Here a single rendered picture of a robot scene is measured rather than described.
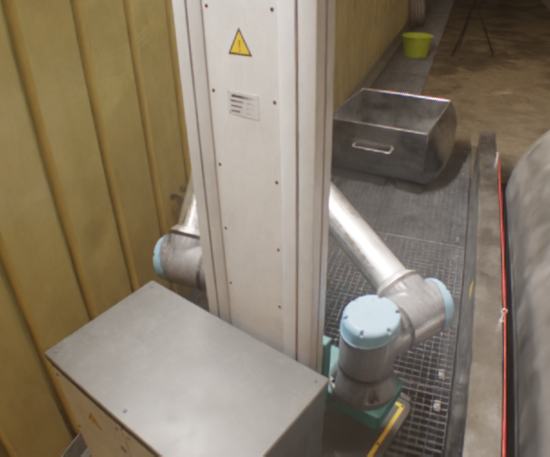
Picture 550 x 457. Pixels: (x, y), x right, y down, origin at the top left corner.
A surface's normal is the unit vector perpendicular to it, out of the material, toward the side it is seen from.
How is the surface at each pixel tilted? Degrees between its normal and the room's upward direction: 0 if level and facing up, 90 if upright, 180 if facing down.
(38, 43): 88
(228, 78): 90
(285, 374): 0
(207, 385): 0
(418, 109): 89
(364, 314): 5
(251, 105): 90
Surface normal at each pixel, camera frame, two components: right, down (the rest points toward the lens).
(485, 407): -0.06, -0.85
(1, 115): 0.92, 0.17
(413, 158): -0.51, 0.47
